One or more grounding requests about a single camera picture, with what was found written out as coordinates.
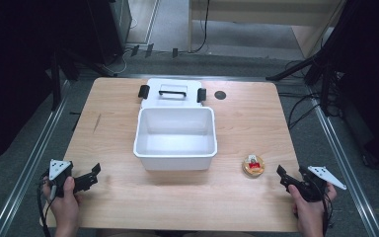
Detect black metal stand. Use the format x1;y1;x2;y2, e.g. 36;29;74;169
47;48;117;113

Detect white plastic storage box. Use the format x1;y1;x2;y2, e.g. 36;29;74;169
132;106;218;172

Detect black curtain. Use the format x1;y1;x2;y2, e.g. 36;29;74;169
319;0;379;176
0;0;95;171

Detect white floor cable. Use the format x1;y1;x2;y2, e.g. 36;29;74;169
105;18;139;76

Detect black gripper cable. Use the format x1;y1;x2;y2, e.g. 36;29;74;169
321;188;335;236
37;171;53;237

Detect black floor cables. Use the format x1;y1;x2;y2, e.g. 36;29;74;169
277;58;343;131

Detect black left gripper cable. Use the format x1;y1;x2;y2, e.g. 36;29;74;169
37;171;53;237

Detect white lid with black handle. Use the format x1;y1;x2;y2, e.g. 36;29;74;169
137;77;208;110

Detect round yellow and red pack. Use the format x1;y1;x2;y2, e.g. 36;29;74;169
242;154;266;179

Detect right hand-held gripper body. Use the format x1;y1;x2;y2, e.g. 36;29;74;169
297;165;347;202

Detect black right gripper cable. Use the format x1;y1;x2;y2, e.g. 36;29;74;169
321;188;335;236

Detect black tripod stand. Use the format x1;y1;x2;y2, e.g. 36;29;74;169
265;0;353;117

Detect black hanging cable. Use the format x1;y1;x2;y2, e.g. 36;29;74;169
191;0;211;54

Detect dark cabinet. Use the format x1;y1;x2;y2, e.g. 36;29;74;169
87;0;133;66

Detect person's right hand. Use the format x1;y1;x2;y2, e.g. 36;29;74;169
287;183;338;229

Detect aluminium rail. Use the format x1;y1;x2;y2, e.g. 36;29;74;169
0;78;72;237
305;84;379;237

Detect person's left hand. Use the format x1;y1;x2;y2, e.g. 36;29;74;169
41;176;82;229

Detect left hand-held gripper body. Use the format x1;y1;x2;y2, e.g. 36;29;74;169
47;159;81;198

